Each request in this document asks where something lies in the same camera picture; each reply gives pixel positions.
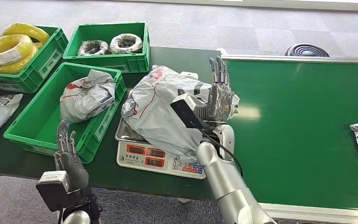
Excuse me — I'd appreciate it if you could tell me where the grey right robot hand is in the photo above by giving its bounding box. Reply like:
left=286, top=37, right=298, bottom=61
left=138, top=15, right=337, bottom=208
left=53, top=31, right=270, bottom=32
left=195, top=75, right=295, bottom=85
left=206, top=56, right=234, bottom=123

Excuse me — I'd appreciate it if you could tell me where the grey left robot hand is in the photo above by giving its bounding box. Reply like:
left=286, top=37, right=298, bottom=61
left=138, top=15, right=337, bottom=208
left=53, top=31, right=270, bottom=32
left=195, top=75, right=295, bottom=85
left=54, top=120, right=90, bottom=193

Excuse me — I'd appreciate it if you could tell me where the grey plastic package black print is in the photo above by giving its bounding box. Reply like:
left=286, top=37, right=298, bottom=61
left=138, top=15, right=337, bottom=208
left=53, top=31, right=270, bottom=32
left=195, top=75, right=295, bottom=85
left=121, top=65, right=241, bottom=164

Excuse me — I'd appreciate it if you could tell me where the crumpled grey plastic package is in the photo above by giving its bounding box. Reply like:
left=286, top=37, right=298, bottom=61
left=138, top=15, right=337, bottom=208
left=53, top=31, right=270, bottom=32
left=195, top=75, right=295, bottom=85
left=59, top=69, right=117, bottom=125

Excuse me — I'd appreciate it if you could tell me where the small white plastic device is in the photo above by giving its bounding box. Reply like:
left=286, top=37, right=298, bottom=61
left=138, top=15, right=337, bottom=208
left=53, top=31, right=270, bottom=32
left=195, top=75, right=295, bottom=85
left=180, top=71, right=199, bottom=80

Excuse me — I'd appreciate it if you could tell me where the large empty-walled green crate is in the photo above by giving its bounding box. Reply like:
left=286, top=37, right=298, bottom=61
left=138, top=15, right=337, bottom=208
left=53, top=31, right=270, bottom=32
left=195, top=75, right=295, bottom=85
left=3, top=62, right=127, bottom=164

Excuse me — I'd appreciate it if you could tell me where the electronic scale with steel tray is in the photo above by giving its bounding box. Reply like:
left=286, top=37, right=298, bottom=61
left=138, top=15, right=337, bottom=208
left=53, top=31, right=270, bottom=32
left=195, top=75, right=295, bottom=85
left=115, top=117, right=207, bottom=180

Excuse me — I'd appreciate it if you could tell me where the black ribbed round base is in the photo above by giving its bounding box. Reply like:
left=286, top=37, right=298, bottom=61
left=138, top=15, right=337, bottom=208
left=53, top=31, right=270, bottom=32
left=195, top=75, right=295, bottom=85
left=284, top=43, right=330, bottom=57

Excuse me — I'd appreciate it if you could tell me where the green crate of yellow coils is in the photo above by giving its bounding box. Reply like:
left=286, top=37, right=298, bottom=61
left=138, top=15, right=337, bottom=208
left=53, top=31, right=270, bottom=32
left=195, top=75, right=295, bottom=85
left=0, top=25, right=69, bottom=94

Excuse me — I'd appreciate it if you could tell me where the green crate of black coils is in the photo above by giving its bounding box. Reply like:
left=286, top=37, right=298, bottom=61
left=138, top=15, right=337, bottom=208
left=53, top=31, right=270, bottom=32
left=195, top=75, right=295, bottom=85
left=62, top=21, right=150, bottom=74

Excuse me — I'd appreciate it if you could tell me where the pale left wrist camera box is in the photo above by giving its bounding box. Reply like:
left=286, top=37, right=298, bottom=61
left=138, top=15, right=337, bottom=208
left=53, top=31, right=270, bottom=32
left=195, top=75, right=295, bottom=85
left=35, top=170, right=72, bottom=212

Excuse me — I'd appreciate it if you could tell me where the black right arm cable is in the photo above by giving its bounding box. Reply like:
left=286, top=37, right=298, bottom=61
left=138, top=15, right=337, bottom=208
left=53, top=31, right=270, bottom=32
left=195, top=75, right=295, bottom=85
left=199, top=128, right=244, bottom=178

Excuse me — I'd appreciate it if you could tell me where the black wrapped wire coil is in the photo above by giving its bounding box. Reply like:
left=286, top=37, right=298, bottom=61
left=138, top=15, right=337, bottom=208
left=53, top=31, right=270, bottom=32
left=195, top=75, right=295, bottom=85
left=109, top=33, right=144, bottom=55
left=77, top=40, right=110, bottom=57

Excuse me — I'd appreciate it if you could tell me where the yellow wire coil with label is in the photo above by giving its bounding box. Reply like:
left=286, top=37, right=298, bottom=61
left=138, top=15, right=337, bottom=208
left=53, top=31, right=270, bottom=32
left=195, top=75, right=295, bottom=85
left=0, top=34, right=34, bottom=67

